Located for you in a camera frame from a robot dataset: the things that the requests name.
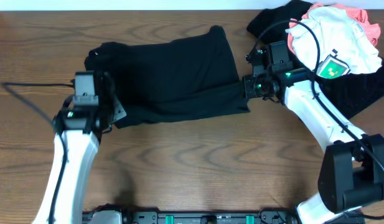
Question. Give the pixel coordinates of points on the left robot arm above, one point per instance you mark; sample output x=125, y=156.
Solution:
x=79, y=125

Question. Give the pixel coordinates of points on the coral pink shirt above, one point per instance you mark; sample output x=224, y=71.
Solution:
x=372, y=31

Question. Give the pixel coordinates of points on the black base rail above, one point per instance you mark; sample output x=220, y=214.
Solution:
x=144, y=216

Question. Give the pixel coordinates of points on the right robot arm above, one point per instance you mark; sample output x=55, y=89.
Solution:
x=352, y=170

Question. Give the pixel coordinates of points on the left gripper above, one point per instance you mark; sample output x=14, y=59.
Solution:
x=119, y=111

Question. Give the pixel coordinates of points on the black garment under pile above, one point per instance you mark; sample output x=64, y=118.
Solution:
x=350, y=94

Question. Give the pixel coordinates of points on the white shirt with green print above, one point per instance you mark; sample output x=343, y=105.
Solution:
x=340, y=41

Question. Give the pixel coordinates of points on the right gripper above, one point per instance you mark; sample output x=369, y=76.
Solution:
x=249, y=91

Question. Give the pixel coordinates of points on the black polo shirt with logo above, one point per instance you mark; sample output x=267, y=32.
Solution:
x=185, y=79

